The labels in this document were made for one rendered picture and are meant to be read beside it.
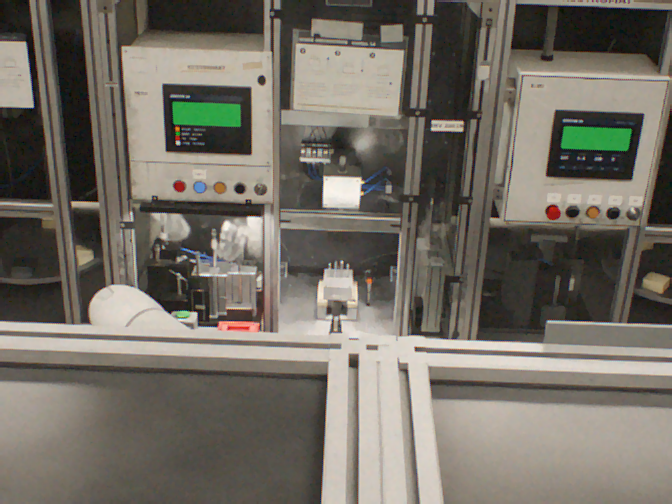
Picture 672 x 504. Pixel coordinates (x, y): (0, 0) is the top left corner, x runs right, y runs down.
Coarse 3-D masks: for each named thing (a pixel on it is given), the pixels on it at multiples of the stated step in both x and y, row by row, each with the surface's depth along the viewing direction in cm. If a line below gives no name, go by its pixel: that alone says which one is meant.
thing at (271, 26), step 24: (264, 0) 250; (432, 0) 249; (264, 24) 253; (264, 48) 256; (408, 144) 268; (408, 168) 271; (408, 192) 274; (264, 216) 279; (408, 216) 279; (264, 240) 283; (264, 264) 286; (408, 264) 285; (264, 288) 290; (408, 288) 289; (264, 312) 294; (408, 312) 293
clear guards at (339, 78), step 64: (320, 0) 250; (384, 0) 249; (448, 0) 249; (320, 64) 257; (384, 64) 257; (448, 64) 257; (320, 128) 266; (384, 128) 265; (320, 192) 275; (384, 192) 274; (448, 192) 274; (192, 256) 286; (256, 256) 285; (448, 256) 284; (256, 320) 295; (448, 320) 294
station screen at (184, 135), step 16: (176, 96) 259; (192, 96) 259; (208, 96) 259; (224, 96) 259; (240, 96) 259; (240, 112) 261; (176, 128) 263; (192, 128) 263; (208, 128) 263; (224, 128) 263; (240, 128) 263; (176, 144) 266; (192, 144) 266; (208, 144) 265; (224, 144) 265; (240, 144) 265
